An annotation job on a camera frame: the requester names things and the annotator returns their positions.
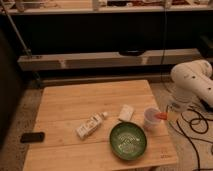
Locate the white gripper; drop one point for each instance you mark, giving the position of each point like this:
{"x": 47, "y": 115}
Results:
{"x": 178, "y": 102}

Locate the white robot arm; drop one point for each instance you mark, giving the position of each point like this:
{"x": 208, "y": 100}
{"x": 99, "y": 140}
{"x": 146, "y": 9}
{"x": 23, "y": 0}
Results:
{"x": 191, "y": 79}

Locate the white ceramic cup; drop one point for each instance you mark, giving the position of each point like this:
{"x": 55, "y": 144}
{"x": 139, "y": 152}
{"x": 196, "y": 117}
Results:
{"x": 150, "y": 121}

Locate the green ceramic bowl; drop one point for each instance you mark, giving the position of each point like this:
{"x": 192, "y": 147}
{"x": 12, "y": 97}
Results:
{"x": 127, "y": 141}

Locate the small white box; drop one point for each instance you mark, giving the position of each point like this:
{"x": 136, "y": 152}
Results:
{"x": 126, "y": 113}

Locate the grey metal shelf beam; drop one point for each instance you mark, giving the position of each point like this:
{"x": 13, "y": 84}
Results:
{"x": 109, "y": 59}

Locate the wooden table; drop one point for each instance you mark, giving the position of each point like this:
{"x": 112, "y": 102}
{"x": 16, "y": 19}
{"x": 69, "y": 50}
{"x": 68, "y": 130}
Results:
{"x": 77, "y": 121}

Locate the white milk carton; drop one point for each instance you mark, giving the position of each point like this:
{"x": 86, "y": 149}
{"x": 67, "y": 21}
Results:
{"x": 91, "y": 125}

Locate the black smartphone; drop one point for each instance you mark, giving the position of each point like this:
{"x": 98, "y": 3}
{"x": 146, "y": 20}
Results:
{"x": 33, "y": 137}

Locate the diagonal metal pole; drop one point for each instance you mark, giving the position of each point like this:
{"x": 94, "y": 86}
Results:
{"x": 26, "y": 50}

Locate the upper wooden shelf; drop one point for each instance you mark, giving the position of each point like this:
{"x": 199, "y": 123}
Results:
{"x": 20, "y": 7}

